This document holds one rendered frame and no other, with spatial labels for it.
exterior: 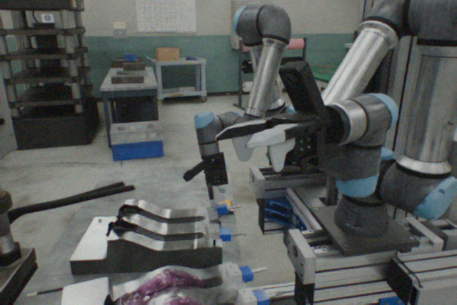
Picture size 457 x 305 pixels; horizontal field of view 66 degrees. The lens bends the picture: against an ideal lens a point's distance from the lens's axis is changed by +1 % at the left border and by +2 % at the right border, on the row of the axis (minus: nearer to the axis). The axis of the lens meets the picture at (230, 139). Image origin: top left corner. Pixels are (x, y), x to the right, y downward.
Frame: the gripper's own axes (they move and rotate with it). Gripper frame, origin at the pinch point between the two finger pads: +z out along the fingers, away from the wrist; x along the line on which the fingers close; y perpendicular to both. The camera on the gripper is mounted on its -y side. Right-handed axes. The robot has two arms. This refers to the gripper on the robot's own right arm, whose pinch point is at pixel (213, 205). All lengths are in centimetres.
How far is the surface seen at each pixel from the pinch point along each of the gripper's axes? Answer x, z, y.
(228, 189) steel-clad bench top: 41.1, 9.3, 6.0
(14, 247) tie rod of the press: -5, 2, -72
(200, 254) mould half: -17.3, 9.6, -5.7
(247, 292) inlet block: -37.1, 12.3, 8.0
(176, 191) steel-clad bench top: 40.1, 5.8, -19.3
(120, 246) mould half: -18.2, 1.5, -30.7
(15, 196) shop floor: 201, 39, -198
